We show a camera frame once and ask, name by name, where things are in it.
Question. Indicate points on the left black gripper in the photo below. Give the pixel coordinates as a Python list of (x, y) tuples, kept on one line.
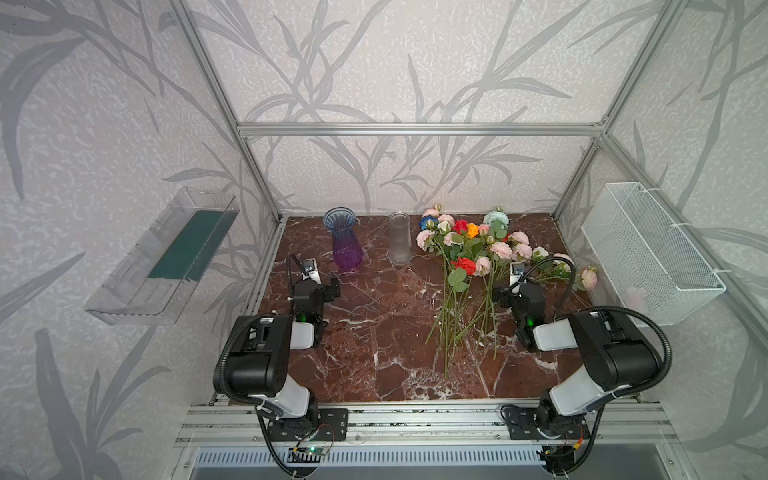
[(324, 288)]

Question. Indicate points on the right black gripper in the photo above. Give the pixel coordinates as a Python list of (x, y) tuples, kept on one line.
[(507, 297)]

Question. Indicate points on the purple glass vase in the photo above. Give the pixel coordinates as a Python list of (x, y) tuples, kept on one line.
[(347, 251)]

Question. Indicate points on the light blue flower stem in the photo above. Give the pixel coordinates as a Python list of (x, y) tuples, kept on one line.
[(493, 249)]

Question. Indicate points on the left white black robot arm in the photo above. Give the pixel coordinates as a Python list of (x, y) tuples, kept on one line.
[(253, 367)]

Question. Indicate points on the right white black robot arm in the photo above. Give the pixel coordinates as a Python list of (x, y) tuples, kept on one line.
[(623, 352)]

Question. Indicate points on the clear frosted glass vase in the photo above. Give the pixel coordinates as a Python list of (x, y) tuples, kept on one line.
[(399, 252)]

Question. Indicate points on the mixed artificial flower pile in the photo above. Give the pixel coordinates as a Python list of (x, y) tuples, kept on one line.
[(449, 238)]

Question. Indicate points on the red rose stem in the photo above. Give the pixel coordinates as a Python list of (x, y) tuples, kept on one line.
[(455, 301)]

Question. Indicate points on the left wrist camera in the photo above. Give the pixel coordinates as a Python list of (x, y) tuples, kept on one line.
[(310, 270)]

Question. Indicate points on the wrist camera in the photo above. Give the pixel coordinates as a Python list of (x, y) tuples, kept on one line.
[(310, 270), (516, 272)]

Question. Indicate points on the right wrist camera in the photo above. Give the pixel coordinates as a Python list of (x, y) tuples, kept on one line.
[(516, 272)]

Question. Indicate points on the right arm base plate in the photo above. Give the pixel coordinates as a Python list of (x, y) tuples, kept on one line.
[(543, 423)]

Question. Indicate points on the white wire mesh basket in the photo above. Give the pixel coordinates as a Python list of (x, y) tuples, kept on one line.
[(650, 262)]

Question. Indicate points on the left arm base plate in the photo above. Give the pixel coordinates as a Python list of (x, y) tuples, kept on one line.
[(325, 424)]

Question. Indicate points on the aluminium front rail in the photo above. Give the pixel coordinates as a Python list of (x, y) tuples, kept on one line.
[(431, 423)]

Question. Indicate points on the clear plastic wall bin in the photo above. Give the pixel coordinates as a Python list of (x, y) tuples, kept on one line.
[(152, 285)]

